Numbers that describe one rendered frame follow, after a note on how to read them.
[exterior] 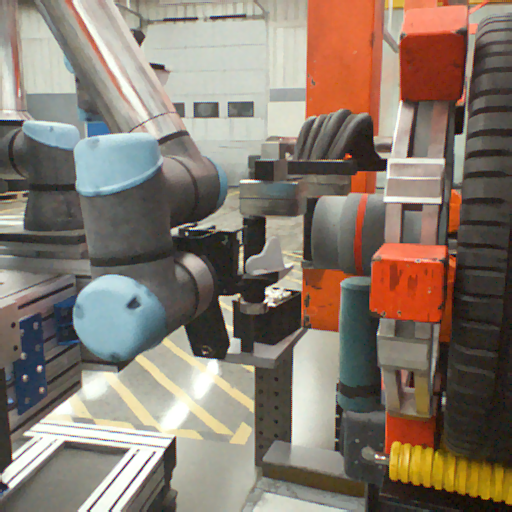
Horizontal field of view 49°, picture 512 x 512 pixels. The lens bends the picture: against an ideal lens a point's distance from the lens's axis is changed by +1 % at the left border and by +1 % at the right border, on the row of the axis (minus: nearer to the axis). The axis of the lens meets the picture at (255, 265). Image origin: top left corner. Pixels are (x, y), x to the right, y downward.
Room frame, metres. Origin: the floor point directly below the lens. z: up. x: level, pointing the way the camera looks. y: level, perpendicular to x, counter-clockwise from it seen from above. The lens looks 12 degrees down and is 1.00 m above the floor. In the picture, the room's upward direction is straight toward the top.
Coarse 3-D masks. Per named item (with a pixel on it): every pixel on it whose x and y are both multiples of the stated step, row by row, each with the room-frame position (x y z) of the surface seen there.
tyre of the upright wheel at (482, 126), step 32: (480, 32) 0.74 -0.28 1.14; (480, 64) 0.68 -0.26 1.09; (480, 96) 0.65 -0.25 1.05; (480, 128) 0.62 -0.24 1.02; (480, 160) 0.60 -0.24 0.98; (480, 192) 0.59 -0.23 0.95; (480, 224) 0.58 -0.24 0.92; (480, 256) 0.57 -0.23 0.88; (480, 288) 0.57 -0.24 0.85; (480, 320) 0.57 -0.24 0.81; (480, 352) 0.58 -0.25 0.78; (448, 384) 0.61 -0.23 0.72; (480, 384) 0.59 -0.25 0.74; (448, 416) 0.64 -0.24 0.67; (480, 416) 0.61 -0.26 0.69; (448, 448) 0.71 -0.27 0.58; (480, 448) 0.65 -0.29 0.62
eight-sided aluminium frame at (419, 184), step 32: (416, 160) 0.67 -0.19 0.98; (448, 160) 1.09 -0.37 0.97; (384, 192) 0.67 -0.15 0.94; (416, 192) 0.65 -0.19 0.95; (448, 192) 1.11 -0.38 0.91; (384, 320) 0.66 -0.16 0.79; (384, 352) 0.66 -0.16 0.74; (416, 352) 0.65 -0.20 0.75; (384, 384) 0.72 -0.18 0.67; (416, 384) 0.70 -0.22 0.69; (416, 416) 0.78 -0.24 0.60
